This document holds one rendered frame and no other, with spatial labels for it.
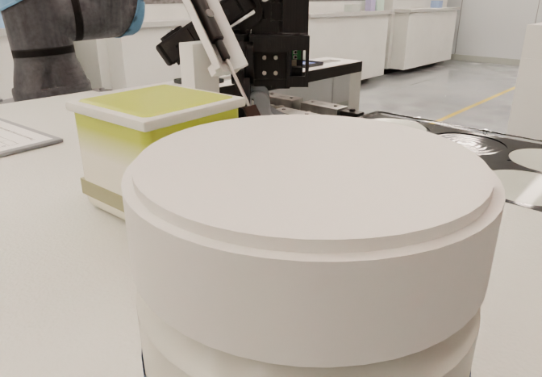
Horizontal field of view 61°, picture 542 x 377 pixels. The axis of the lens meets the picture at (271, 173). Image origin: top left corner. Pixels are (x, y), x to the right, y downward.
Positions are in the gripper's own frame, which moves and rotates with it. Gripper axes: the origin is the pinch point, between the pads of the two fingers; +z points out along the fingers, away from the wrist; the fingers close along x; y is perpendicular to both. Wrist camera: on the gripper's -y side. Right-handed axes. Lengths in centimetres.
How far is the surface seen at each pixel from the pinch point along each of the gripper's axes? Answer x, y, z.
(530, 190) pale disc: -8.6, 30.0, 1.3
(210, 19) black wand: -10.2, -2.1, -15.7
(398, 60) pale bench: 617, 204, 72
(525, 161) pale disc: 0.2, 34.3, 1.3
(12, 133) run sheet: -9.6, -21.1, -5.6
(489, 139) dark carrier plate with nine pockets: 9.8, 34.4, 1.4
